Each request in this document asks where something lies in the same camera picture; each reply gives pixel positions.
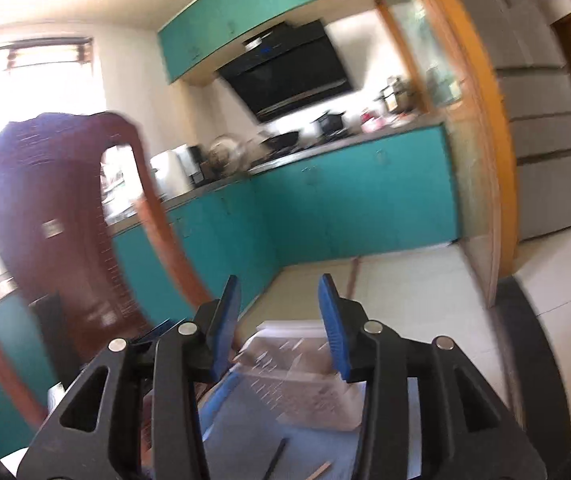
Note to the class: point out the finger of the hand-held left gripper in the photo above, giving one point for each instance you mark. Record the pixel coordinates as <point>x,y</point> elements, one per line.
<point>155,332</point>

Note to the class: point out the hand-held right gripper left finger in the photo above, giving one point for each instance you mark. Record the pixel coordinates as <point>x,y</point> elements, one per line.
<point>228,325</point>

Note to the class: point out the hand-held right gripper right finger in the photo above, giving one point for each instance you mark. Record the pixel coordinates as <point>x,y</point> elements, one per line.
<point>333,325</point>

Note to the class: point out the white perforated utensil holder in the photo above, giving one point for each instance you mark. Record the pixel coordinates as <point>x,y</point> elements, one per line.
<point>290,385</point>

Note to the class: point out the black chopstick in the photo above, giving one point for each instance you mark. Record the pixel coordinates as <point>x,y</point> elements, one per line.
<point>276,457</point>

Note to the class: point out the light wooden chopstick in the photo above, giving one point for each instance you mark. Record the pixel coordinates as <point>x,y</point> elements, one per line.
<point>321,471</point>

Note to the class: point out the blue striped tablecloth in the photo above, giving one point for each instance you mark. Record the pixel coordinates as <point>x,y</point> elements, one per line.
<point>245,440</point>

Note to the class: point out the carved wooden chair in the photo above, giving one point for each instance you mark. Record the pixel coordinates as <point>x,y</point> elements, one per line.
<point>40,185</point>

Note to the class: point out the white kitchen appliance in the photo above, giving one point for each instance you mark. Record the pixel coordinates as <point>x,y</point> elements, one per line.
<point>168,175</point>

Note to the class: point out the kitchen countertop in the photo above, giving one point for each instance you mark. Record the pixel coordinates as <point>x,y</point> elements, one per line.
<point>285,160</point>

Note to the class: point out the glass lid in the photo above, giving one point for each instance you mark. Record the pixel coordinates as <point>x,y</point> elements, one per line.
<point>228,152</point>

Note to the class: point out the black wok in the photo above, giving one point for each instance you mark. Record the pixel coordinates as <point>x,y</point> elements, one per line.
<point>283,140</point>

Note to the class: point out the black pot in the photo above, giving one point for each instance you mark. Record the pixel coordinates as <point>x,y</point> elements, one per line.
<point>330,122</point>

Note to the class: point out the wooden framed glass door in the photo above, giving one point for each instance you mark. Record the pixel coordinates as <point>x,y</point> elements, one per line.
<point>470,160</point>

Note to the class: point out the window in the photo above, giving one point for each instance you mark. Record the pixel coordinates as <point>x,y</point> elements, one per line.
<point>30,85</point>

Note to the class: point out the black range hood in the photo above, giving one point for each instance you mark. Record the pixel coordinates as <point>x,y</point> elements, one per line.
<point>290,70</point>

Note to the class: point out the silver refrigerator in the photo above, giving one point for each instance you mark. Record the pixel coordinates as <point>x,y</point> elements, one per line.
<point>540,110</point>

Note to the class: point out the teal upper kitchen cabinets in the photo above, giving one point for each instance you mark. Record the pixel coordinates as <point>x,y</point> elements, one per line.
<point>245,10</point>

